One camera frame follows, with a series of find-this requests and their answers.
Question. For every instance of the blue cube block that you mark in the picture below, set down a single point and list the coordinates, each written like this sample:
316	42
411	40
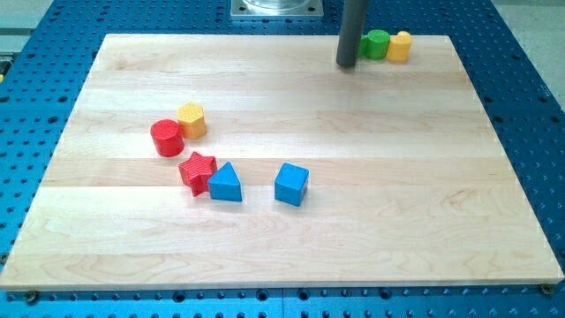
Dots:
291	184

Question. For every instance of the blue perforated metal table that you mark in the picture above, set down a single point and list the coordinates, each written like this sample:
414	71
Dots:
513	52

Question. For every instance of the red cylinder block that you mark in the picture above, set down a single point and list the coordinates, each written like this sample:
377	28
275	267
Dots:
167	137

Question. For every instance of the yellow heart block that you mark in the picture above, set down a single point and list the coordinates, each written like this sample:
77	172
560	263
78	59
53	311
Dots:
399	47

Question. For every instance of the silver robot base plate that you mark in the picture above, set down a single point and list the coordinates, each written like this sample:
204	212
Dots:
276	8

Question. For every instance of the yellow hexagon block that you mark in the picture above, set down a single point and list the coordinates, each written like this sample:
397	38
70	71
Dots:
191	120

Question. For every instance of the blue triangle block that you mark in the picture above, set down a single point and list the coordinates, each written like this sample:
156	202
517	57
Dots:
224	185

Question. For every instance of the light wooden board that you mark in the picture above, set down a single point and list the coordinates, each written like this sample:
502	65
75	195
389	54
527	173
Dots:
409	183

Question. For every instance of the green cylinder block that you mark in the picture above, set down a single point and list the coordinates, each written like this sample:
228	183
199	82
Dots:
377	41

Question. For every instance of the red star block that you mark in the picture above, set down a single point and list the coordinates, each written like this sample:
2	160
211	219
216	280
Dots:
196	171

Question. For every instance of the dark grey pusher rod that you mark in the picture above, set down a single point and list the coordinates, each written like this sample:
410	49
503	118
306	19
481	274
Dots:
352	26

